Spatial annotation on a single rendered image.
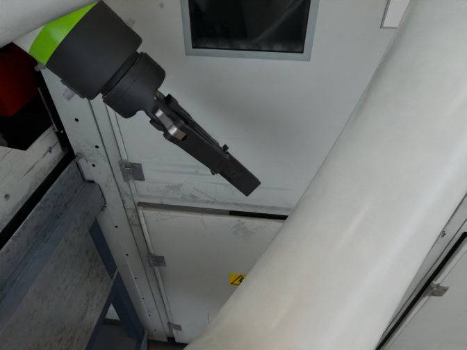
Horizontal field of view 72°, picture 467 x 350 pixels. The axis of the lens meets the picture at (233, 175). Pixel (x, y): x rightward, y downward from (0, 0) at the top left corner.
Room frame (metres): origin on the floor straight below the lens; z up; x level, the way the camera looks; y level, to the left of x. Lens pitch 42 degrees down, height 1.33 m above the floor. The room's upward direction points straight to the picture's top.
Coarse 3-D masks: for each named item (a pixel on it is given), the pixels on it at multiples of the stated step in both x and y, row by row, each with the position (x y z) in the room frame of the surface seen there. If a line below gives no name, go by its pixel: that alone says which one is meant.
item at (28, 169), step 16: (48, 128) 0.53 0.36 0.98; (32, 144) 0.48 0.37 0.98; (48, 144) 0.51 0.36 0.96; (0, 160) 0.40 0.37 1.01; (16, 160) 0.43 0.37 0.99; (32, 160) 0.46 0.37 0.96; (48, 160) 0.49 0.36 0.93; (0, 176) 0.39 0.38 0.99; (16, 176) 0.41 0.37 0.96; (32, 176) 0.44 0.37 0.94; (0, 192) 0.37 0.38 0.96; (16, 192) 0.40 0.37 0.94; (32, 192) 0.43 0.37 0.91; (0, 208) 0.36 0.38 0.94; (16, 208) 0.38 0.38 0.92; (0, 224) 0.34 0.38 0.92
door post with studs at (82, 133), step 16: (48, 80) 0.53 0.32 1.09; (64, 112) 0.53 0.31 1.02; (80, 112) 0.52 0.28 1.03; (80, 128) 0.52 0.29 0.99; (80, 144) 0.52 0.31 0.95; (96, 144) 0.52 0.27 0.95; (80, 160) 0.53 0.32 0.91; (96, 160) 0.52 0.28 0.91; (96, 176) 0.52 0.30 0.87; (112, 192) 0.52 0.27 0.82; (112, 208) 0.52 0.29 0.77; (128, 240) 0.52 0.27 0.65; (128, 256) 0.52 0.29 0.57; (144, 288) 0.52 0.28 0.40; (144, 304) 0.52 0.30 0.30; (160, 336) 0.52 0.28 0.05
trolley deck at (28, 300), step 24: (96, 192) 0.50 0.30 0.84; (72, 216) 0.43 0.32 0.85; (96, 216) 0.47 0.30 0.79; (48, 240) 0.37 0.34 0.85; (72, 240) 0.39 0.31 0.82; (48, 264) 0.32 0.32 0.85; (24, 288) 0.27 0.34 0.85; (48, 288) 0.29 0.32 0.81; (0, 312) 0.23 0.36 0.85; (24, 312) 0.24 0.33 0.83; (0, 336) 0.20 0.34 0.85; (24, 336) 0.22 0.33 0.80
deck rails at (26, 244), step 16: (64, 176) 0.48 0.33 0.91; (80, 176) 0.52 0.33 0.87; (48, 192) 0.42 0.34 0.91; (64, 192) 0.46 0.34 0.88; (80, 192) 0.49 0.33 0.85; (48, 208) 0.41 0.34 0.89; (64, 208) 0.44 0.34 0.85; (32, 224) 0.36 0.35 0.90; (48, 224) 0.39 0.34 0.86; (16, 240) 0.32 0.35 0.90; (32, 240) 0.35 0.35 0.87; (0, 256) 0.29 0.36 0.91; (16, 256) 0.31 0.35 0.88; (32, 256) 0.33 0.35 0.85; (0, 272) 0.27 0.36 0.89; (16, 272) 0.29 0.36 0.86; (0, 288) 0.26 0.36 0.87; (0, 304) 0.24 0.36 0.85
